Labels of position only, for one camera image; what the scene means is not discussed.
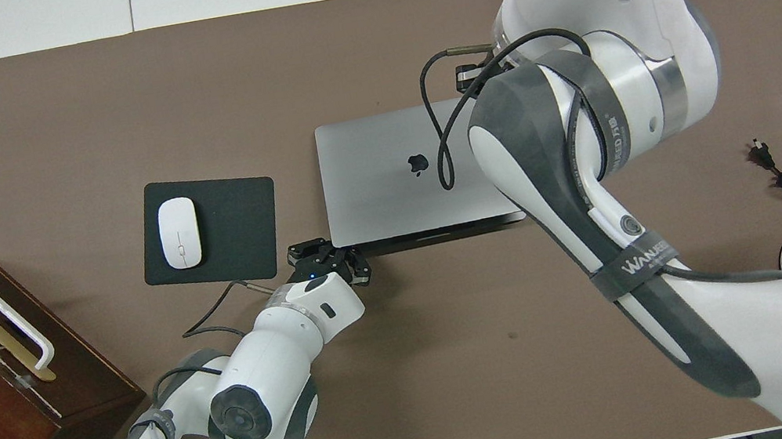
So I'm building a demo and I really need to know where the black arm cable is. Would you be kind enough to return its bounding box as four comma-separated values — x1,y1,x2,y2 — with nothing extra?
132,273,302,439
414,0,782,332

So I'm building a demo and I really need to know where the black mouse pad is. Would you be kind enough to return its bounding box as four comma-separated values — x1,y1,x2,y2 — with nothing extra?
129,162,290,300

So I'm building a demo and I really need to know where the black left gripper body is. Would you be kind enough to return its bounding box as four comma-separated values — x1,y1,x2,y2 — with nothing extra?
284,234,353,289

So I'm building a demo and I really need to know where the silver grey laptop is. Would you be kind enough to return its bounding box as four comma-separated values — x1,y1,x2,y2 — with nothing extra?
311,90,530,261

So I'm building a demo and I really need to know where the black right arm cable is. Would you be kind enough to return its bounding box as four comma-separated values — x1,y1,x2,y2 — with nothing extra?
414,0,782,332

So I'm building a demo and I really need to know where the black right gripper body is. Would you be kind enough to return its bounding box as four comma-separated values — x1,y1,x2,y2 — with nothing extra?
453,60,490,94

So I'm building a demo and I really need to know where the white box handle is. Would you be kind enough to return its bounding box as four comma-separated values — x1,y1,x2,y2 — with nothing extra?
0,264,58,377

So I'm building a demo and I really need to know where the brown table mat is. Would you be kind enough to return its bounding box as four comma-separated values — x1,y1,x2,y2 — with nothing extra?
0,0,782,439

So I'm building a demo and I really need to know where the white computer mouse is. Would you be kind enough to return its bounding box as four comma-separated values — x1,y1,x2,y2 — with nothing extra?
154,194,206,273

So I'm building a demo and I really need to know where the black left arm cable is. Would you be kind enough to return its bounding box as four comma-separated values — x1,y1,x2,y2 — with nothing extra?
132,273,302,439

